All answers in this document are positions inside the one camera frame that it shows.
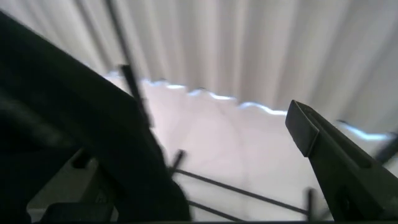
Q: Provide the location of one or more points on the black garment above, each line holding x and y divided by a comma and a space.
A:
62, 93

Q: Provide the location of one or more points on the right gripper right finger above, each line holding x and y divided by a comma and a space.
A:
373, 193

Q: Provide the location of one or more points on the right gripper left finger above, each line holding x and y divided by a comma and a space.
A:
62, 199

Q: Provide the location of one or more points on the black clothes rack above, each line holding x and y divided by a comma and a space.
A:
136, 91

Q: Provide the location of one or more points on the white curtain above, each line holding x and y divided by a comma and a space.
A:
248, 46

